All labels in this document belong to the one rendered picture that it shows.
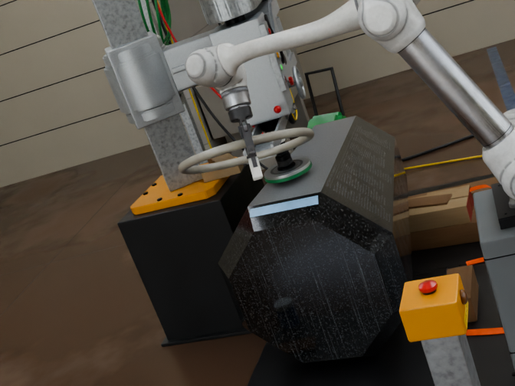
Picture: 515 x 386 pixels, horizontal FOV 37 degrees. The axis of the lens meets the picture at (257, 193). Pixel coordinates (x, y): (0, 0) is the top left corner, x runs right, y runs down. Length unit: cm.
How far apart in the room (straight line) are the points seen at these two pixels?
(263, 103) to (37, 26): 622
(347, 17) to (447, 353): 110
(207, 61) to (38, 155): 751
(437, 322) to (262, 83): 182
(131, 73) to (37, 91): 565
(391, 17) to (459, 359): 91
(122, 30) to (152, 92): 33
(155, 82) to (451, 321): 255
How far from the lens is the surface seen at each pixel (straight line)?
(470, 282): 363
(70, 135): 947
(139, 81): 387
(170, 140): 400
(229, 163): 293
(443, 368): 172
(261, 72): 323
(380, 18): 213
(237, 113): 248
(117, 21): 392
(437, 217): 419
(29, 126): 967
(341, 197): 322
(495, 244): 244
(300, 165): 339
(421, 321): 163
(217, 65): 234
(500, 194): 263
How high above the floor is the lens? 188
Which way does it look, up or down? 18 degrees down
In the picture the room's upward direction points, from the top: 20 degrees counter-clockwise
